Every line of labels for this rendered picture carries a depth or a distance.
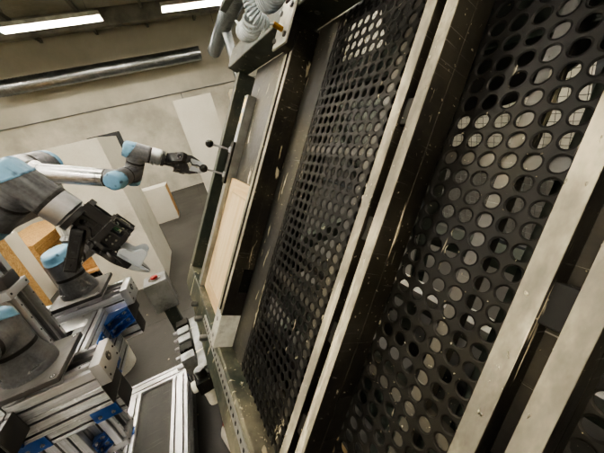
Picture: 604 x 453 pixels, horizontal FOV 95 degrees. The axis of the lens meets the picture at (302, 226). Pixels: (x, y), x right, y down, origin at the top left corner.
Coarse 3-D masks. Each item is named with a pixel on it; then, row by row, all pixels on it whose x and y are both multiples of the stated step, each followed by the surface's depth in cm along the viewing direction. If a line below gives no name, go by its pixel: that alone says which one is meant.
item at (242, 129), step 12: (252, 96) 127; (252, 108) 129; (240, 132) 129; (240, 144) 131; (240, 156) 132; (228, 180) 132; (216, 216) 137; (216, 228) 136; (204, 264) 140; (204, 276) 140
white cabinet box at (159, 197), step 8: (160, 184) 577; (144, 192) 546; (152, 192) 552; (160, 192) 557; (168, 192) 567; (152, 200) 556; (160, 200) 562; (168, 200) 568; (152, 208) 560; (160, 208) 566; (168, 208) 572; (176, 208) 601; (160, 216) 571; (168, 216) 576; (176, 216) 582
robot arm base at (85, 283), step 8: (80, 272) 129; (64, 280) 125; (72, 280) 126; (80, 280) 129; (88, 280) 131; (96, 280) 136; (64, 288) 126; (72, 288) 126; (80, 288) 128; (88, 288) 130; (64, 296) 127; (72, 296) 126; (80, 296) 128
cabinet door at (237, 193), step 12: (228, 192) 133; (240, 192) 118; (228, 204) 130; (240, 204) 116; (228, 216) 127; (240, 216) 113; (228, 228) 124; (216, 240) 137; (228, 240) 121; (216, 252) 133; (228, 252) 118; (216, 264) 131; (228, 264) 115; (216, 276) 127; (216, 288) 124; (216, 300) 120; (216, 312) 117
